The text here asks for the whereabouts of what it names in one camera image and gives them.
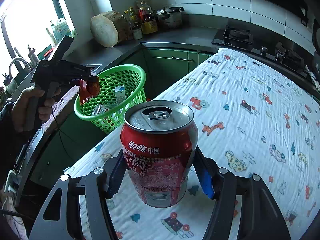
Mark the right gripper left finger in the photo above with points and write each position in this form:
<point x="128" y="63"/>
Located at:
<point x="115" y="168"/>

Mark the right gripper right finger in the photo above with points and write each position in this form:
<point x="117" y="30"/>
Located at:
<point x="205" y="170"/>

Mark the red cola can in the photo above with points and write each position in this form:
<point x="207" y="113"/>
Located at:
<point x="159" y="140"/>

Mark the white blue milk carton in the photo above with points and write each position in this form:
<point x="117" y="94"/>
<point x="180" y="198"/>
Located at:
<point x="120" y="95"/>

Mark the orange snack bag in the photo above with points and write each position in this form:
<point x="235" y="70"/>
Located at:
<point x="88" y="88"/>

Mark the green kitchen cabinet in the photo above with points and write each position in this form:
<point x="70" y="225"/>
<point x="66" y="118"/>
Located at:
<point x="74" y="137"/>

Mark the person's left hand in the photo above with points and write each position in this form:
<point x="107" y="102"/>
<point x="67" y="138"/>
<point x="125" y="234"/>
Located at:
<point x="23" y="109"/>

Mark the pink dish towel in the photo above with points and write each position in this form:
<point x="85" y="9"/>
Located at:
<point x="61" y="110"/>

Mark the chrome sink faucet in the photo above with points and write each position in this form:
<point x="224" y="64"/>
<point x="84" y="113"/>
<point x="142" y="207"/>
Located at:
<point x="21" y="65"/>

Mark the detergent jug on windowsill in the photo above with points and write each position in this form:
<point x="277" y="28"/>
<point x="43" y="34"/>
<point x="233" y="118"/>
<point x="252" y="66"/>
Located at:
<point x="60" y="29"/>

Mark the green plastic basket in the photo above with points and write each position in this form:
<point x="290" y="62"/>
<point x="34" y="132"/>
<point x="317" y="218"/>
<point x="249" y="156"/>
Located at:
<point x="133" y="77"/>

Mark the round wooden chopping block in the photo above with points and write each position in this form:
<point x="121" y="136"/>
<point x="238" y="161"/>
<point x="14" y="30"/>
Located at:
<point x="110" y="28"/>

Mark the printed white tablecloth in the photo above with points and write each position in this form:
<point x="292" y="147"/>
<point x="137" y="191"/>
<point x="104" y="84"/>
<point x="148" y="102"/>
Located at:
<point x="251" y="120"/>

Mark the small white condiment jar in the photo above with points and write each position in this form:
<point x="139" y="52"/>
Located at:
<point x="137" y="32"/>

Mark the yellow label oil bottle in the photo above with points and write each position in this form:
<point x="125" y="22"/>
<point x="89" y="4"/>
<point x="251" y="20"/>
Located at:
<point x="147" y="19"/>

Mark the steel cooking pot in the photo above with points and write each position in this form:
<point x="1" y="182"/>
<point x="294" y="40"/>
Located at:
<point x="170" y="17"/>

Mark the black gas stove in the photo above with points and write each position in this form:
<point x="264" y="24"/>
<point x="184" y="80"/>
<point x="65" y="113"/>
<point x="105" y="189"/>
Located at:
<point x="266" y="44"/>

